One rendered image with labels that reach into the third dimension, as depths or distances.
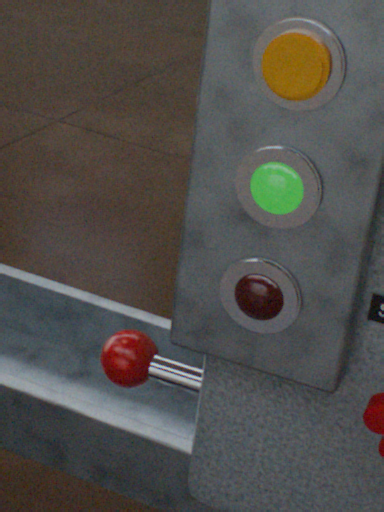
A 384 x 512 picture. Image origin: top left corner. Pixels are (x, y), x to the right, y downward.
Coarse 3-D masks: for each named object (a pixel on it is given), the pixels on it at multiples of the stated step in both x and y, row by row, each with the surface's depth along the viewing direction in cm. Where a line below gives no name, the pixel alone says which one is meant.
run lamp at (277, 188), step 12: (264, 168) 40; (276, 168) 40; (288, 168) 40; (252, 180) 41; (264, 180) 40; (276, 180) 40; (288, 180) 40; (300, 180) 40; (252, 192) 41; (264, 192) 40; (276, 192) 40; (288, 192) 40; (300, 192) 40; (264, 204) 41; (276, 204) 40; (288, 204) 40
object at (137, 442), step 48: (0, 288) 72; (48, 288) 70; (0, 336) 72; (48, 336) 72; (96, 336) 71; (0, 384) 60; (48, 384) 68; (96, 384) 69; (144, 384) 69; (0, 432) 62; (48, 432) 61; (96, 432) 59; (144, 432) 58; (192, 432) 66; (96, 480) 61; (144, 480) 59
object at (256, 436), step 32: (352, 352) 45; (224, 384) 48; (256, 384) 47; (288, 384) 47; (352, 384) 45; (224, 416) 49; (256, 416) 48; (288, 416) 47; (320, 416) 47; (352, 416) 46; (192, 448) 52; (224, 448) 50; (256, 448) 49; (288, 448) 48; (320, 448) 48; (352, 448) 47; (192, 480) 52; (224, 480) 51; (256, 480) 50; (288, 480) 49; (320, 480) 48; (352, 480) 48
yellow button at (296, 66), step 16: (288, 32) 37; (304, 32) 37; (272, 48) 38; (288, 48) 37; (304, 48) 37; (320, 48) 37; (272, 64) 38; (288, 64) 38; (304, 64) 37; (320, 64) 37; (272, 80) 38; (288, 80) 38; (304, 80) 38; (320, 80) 38; (288, 96) 38; (304, 96) 38
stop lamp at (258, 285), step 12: (252, 276) 43; (264, 276) 42; (240, 288) 43; (252, 288) 42; (264, 288) 42; (276, 288) 42; (240, 300) 43; (252, 300) 43; (264, 300) 42; (276, 300) 42; (252, 312) 43; (264, 312) 43; (276, 312) 43
